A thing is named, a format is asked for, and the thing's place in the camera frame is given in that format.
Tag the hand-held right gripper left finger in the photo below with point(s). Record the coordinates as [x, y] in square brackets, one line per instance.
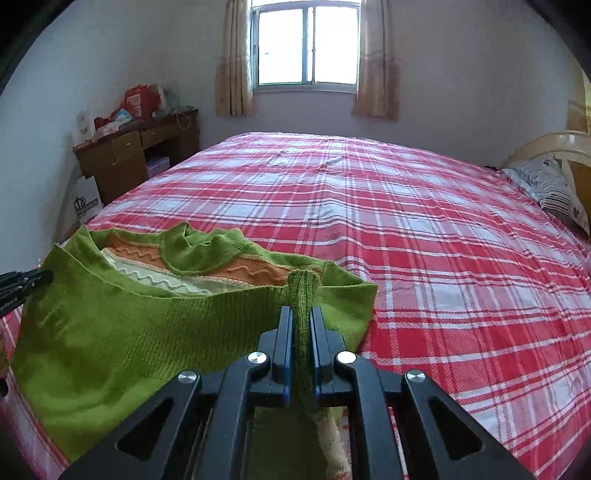
[288, 337]

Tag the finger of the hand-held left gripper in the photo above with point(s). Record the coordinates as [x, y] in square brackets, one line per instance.
[27, 281]

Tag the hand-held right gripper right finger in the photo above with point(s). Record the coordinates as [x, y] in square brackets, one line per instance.
[315, 337]

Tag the green striped knit sweater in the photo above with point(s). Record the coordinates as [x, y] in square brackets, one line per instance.
[115, 332]

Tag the white paper bag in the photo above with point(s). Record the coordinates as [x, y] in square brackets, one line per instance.
[85, 198]

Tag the red plaid bed sheet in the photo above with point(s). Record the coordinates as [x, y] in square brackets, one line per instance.
[415, 230]

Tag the brown wooden desk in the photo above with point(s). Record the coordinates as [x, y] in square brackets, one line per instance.
[124, 157]

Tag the white floral box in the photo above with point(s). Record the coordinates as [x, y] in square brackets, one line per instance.
[84, 125]

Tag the boxes in desk shelf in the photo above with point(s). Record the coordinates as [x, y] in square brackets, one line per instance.
[158, 166]

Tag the small boxes on desk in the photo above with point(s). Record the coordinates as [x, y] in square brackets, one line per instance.
[113, 122]

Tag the red gift bag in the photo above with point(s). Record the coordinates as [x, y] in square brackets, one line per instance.
[138, 101]

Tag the beige patterned curtain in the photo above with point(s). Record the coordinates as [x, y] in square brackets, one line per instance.
[233, 60]
[376, 64]

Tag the striped floral pillow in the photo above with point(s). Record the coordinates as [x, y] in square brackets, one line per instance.
[549, 184]

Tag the wooden bed headboard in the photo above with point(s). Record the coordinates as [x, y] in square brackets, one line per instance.
[545, 141]

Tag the yellow curtain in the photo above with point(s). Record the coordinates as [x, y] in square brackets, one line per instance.
[579, 117]

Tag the window with green frame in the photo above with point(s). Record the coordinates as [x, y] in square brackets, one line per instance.
[304, 41]

